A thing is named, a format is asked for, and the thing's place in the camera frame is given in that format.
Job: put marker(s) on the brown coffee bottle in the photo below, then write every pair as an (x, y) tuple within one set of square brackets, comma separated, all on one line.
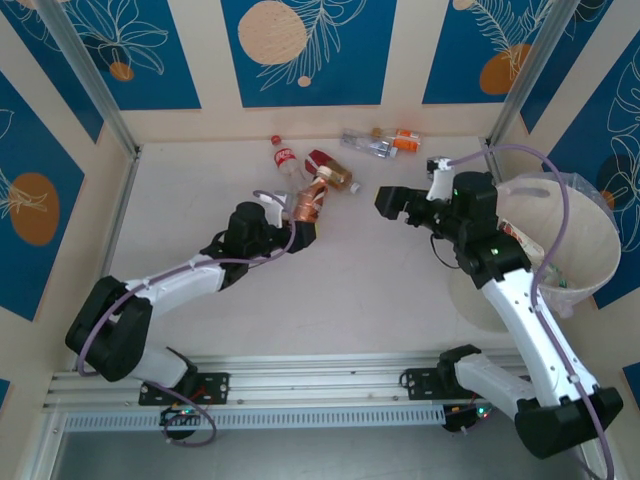
[(309, 205)]

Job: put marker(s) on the large clear bottle white label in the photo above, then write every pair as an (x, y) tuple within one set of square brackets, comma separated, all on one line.
[(522, 239)]

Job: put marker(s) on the clear bottle dark label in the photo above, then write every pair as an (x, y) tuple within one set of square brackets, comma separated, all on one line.
[(382, 149)]

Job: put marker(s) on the small orange bottle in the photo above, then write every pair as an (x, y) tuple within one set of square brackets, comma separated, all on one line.
[(407, 144)]

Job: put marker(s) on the red gold label bottle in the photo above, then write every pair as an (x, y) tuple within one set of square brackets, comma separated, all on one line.
[(337, 175)]

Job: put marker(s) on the slim bottle brown cap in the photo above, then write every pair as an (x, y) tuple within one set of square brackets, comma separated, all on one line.
[(406, 133)]

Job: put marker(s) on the crushed clear bottle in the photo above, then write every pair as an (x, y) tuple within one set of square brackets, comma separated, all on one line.
[(355, 140)]

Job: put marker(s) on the red label cola bottle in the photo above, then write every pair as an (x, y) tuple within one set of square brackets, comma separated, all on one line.
[(284, 159)]

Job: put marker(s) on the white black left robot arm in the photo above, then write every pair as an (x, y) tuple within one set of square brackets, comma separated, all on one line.
[(175, 282)]

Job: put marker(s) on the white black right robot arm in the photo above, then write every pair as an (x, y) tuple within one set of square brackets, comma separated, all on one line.
[(520, 310)]

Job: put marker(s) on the round beige waste bin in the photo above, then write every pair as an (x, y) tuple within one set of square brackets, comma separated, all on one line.
[(592, 235)]

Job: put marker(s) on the clear plastic bin liner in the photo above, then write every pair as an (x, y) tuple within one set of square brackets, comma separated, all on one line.
[(592, 190)]

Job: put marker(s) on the small controller board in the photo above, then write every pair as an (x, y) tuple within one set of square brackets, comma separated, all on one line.
[(182, 415), (465, 420)]

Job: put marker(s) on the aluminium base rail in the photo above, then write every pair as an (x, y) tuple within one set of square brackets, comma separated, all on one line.
[(300, 382)]

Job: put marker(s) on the aluminium frame post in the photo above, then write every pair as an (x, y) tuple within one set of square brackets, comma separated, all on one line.
[(95, 85), (526, 75)]

